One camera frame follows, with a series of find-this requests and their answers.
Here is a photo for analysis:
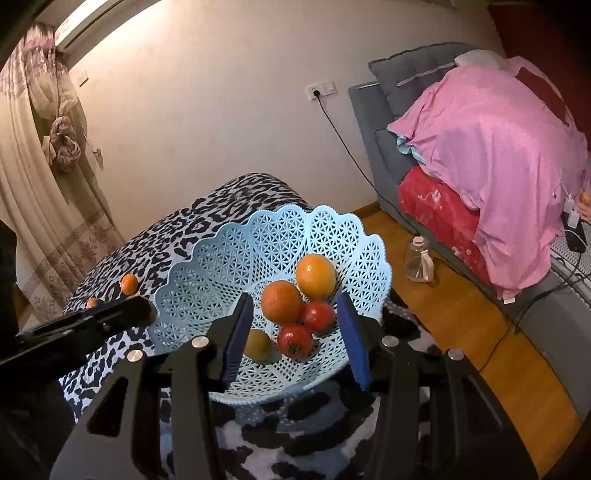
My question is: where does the small mandarin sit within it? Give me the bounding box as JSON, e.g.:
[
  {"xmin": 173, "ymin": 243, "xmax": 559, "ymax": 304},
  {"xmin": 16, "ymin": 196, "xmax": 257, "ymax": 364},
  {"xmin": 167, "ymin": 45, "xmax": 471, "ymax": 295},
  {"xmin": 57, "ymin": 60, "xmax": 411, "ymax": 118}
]
[
  {"xmin": 119, "ymin": 274, "xmax": 139, "ymax": 296},
  {"xmin": 85, "ymin": 297, "xmax": 102, "ymax": 309}
]

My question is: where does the brown kiwi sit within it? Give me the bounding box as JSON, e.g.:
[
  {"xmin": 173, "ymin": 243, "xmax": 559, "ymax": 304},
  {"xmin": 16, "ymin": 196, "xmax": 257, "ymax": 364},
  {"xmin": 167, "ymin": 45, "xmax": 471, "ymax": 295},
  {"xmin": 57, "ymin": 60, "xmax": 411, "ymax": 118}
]
[{"xmin": 243, "ymin": 329, "xmax": 273, "ymax": 362}]

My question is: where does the large deep orange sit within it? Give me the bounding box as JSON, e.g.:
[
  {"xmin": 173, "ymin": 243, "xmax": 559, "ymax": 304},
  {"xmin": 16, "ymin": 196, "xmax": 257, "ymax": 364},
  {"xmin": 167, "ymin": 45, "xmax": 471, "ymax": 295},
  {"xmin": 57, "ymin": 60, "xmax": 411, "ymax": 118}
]
[{"xmin": 260, "ymin": 280, "xmax": 304, "ymax": 325}]

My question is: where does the red tomato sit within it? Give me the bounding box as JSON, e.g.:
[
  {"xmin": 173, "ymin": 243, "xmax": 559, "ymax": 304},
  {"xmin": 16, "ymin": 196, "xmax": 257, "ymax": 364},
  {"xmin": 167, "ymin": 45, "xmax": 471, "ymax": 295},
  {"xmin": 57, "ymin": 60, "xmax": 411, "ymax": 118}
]
[
  {"xmin": 300, "ymin": 300, "xmax": 335, "ymax": 334},
  {"xmin": 277, "ymin": 324, "xmax": 314, "ymax": 360}
]

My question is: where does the large yellow-orange orange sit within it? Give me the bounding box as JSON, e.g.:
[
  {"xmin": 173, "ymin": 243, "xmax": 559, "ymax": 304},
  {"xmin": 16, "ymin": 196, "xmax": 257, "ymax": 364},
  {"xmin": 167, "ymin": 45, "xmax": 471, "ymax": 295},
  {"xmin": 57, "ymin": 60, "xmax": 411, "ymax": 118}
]
[{"xmin": 295, "ymin": 254, "xmax": 337, "ymax": 301}]

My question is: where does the leopard print table cloth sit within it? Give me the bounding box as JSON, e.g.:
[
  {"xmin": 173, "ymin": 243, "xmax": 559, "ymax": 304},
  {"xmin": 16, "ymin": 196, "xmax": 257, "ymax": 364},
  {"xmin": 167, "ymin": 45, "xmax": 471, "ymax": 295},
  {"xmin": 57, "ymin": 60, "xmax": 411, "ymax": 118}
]
[{"xmin": 61, "ymin": 173, "xmax": 434, "ymax": 479}]

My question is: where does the beige patterned curtain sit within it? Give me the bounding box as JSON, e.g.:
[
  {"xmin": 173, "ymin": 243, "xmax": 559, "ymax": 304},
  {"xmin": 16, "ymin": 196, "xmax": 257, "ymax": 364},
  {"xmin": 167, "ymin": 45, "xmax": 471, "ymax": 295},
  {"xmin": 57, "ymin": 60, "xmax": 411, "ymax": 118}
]
[{"xmin": 1, "ymin": 24, "xmax": 123, "ymax": 322}]

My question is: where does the clear plastic bottle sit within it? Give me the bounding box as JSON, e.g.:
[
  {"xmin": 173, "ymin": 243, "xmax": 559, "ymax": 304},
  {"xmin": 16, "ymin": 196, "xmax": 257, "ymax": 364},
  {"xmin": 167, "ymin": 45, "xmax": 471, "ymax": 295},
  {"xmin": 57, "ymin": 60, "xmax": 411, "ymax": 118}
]
[{"xmin": 405, "ymin": 235, "xmax": 435, "ymax": 283}]

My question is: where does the grey sofa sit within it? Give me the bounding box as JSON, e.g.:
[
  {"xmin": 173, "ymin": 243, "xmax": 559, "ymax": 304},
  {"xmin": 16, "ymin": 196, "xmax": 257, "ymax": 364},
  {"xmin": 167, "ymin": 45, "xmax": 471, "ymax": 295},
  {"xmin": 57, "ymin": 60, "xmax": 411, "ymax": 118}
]
[{"xmin": 349, "ymin": 42, "xmax": 590, "ymax": 416}]

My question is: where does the red blanket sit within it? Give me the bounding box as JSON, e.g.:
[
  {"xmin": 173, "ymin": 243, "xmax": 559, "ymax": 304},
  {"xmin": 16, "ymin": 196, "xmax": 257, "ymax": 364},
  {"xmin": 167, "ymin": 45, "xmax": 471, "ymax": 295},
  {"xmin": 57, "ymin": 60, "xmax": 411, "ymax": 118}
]
[{"xmin": 399, "ymin": 166, "xmax": 490, "ymax": 283}]

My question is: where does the white charger plug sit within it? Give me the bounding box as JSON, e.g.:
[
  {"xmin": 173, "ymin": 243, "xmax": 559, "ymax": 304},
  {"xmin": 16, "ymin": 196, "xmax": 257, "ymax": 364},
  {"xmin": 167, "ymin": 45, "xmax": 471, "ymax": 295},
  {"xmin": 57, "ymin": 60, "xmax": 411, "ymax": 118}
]
[{"xmin": 563, "ymin": 195, "xmax": 582, "ymax": 230}]

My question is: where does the pink blanket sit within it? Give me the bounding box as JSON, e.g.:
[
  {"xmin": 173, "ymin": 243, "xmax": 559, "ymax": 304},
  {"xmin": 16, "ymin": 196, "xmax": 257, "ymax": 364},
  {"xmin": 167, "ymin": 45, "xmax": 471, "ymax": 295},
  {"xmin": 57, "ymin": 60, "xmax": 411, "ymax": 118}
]
[{"xmin": 388, "ymin": 57, "xmax": 589, "ymax": 298}]

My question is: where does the white pillow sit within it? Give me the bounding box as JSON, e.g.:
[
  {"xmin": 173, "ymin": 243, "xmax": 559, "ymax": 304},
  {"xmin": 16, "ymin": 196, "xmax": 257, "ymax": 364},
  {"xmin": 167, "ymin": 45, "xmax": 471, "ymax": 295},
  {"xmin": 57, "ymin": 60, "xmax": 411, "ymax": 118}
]
[{"xmin": 454, "ymin": 49, "xmax": 509, "ymax": 71}]

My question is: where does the black power cable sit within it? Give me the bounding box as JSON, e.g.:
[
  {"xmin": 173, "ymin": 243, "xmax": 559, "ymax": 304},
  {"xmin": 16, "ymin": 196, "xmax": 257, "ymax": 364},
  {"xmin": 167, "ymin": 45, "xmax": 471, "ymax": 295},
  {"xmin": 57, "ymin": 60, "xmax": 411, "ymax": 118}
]
[{"xmin": 315, "ymin": 94, "xmax": 417, "ymax": 232}]

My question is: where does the white wall socket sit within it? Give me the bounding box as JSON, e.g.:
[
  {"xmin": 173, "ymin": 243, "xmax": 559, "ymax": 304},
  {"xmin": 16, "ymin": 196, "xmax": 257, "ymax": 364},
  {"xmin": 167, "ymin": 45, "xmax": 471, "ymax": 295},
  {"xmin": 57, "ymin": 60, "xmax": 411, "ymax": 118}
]
[{"xmin": 305, "ymin": 80, "xmax": 338, "ymax": 101}]

